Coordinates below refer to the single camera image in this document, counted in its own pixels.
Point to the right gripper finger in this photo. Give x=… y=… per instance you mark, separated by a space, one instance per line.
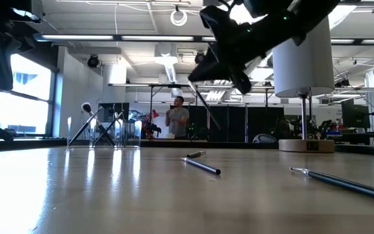
x=211 y=70
x=240 y=79

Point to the short dark makeup brush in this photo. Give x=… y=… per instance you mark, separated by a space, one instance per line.
x=196 y=154

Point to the dark brush with silver ferrule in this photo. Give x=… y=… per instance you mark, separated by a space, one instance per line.
x=201 y=166

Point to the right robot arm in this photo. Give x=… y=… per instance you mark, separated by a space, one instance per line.
x=313 y=13

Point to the black monitor on arm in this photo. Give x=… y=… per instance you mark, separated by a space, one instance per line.
x=356 y=113

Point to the black ceiling spotlight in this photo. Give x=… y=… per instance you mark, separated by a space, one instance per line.
x=199 y=58
x=93 y=61

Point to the black partition panels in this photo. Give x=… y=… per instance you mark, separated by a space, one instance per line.
x=261 y=122

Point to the large window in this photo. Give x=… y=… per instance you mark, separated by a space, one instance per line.
x=28 y=113

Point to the person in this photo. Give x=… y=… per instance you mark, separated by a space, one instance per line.
x=178 y=120

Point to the dark rounded helmet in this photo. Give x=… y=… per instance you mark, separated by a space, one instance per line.
x=264 y=138

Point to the red desk lamp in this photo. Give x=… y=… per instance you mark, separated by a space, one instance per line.
x=154 y=114

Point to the long ceiling light bar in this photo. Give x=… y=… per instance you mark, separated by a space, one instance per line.
x=76 y=37

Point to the clear acrylic organizer container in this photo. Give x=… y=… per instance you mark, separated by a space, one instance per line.
x=132 y=133

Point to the black computer monitor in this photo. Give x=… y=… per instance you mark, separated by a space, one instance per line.
x=109 y=110

